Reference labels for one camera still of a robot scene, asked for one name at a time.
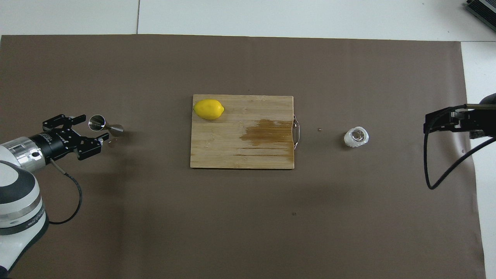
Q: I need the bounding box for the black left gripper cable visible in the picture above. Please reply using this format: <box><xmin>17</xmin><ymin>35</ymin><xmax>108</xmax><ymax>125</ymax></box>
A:
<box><xmin>48</xmin><ymin>159</ymin><xmax>83</xmax><ymax>225</ymax></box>

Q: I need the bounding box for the brown paper table mat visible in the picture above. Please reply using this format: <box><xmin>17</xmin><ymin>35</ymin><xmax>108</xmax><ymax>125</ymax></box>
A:
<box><xmin>0</xmin><ymin>34</ymin><xmax>487</xmax><ymax>279</ymax></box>

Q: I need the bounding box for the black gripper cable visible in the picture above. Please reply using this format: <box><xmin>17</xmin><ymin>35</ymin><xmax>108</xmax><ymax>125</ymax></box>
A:
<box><xmin>48</xmin><ymin>159</ymin><xmax>83</xmax><ymax>225</ymax></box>
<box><xmin>423</xmin><ymin>104</ymin><xmax>496</xmax><ymax>190</ymax></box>

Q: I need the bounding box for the yellow lemon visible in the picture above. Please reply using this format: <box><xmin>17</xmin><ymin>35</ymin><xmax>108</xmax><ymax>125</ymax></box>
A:
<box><xmin>193</xmin><ymin>99</ymin><xmax>225</xmax><ymax>120</ymax></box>

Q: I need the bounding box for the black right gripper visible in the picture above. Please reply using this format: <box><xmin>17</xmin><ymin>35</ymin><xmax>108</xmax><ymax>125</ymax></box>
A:
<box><xmin>424</xmin><ymin>93</ymin><xmax>496</xmax><ymax>140</ymax></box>

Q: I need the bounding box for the steel double jigger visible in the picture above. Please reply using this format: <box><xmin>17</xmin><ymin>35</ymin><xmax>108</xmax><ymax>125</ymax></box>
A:
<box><xmin>88</xmin><ymin>114</ymin><xmax>124</xmax><ymax>137</ymax></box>

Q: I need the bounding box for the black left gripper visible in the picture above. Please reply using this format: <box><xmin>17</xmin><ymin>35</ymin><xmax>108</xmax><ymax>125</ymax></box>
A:
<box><xmin>28</xmin><ymin>114</ymin><xmax>110</xmax><ymax>162</ymax></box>

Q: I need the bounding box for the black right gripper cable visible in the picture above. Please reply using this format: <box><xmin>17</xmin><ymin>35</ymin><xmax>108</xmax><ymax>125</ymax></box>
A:
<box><xmin>423</xmin><ymin>104</ymin><xmax>496</xmax><ymax>190</ymax></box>

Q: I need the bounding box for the wooden cutting board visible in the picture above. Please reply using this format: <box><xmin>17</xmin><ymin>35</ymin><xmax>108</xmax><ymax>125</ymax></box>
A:
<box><xmin>190</xmin><ymin>94</ymin><xmax>301</xmax><ymax>170</ymax></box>

